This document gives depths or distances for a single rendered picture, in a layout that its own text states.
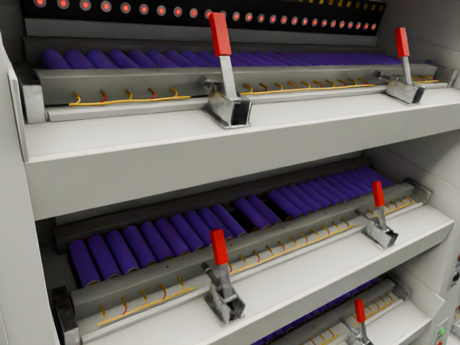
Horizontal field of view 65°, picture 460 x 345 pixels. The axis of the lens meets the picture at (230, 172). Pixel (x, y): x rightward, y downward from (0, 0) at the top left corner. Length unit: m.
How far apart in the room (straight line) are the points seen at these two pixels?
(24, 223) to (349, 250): 0.40
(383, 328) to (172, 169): 0.54
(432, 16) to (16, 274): 0.66
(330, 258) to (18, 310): 0.36
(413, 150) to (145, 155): 0.55
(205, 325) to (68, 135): 0.23
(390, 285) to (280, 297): 0.39
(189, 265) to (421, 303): 0.51
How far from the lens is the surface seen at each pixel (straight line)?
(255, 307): 0.41
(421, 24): 0.71
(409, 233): 0.62
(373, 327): 0.73
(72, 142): 0.26
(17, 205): 0.25
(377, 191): 0.54
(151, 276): 0.39
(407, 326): 0.77
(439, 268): 0.76
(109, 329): 0.38
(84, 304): 0.38
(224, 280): 0.38
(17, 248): 0.26
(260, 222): 0.49
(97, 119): 0.29
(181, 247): 0.43
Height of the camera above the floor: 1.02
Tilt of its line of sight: 19 degrees down
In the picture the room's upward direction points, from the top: 1 degrees clockwise
